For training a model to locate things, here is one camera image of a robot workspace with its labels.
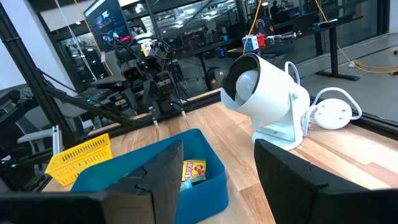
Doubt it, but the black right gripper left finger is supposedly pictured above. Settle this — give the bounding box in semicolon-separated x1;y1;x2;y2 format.
104;139;184;224

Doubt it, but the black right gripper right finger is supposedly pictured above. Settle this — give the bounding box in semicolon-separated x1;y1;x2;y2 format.
254;139;377;224

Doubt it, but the yellow Crayola crayon box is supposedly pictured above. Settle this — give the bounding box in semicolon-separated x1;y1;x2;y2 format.
182;158;207;185

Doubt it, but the blue plastic bin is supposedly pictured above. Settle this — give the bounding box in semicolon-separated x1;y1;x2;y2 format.
70;128;230;224

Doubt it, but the yellow plastic basket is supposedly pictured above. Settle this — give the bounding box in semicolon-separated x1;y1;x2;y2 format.
45;133;113;187

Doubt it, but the white spot lamp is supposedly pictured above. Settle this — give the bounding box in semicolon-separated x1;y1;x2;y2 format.
220;52;311;152

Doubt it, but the black desk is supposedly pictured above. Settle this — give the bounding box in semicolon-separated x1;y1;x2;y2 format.
226;14;364;82

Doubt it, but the white blue red box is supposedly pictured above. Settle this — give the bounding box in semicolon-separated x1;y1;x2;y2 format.
241;33;267;51

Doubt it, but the black computer monitor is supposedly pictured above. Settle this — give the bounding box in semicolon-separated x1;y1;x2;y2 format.
83;0;132;43

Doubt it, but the person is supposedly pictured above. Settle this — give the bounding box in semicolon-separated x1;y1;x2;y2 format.
269;0;280;19

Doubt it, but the white round lamp switch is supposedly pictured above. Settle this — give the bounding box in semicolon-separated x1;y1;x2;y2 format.
313;98;353;130

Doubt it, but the black diagonal frame brace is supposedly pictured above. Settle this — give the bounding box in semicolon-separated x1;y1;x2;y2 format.
40;70;147;127

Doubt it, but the black table edge rail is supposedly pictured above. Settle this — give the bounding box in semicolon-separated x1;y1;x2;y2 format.
77;89;398;135

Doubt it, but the small silver metal post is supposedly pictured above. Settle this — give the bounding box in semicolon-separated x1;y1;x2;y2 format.
52;125;63;156

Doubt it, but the yellow cable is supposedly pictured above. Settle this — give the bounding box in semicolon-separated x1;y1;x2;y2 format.
242;0;264;54
313;0;398;76

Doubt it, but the black frame post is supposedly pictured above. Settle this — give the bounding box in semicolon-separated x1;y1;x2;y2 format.
0;2;78;150

